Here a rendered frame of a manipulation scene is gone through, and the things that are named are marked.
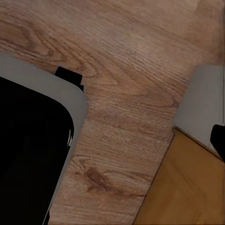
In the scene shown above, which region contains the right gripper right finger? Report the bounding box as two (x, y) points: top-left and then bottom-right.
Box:
(210, 124), (225, 162)

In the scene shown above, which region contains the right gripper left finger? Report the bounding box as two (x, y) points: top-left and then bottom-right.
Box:
(0, 124), (24, 181)

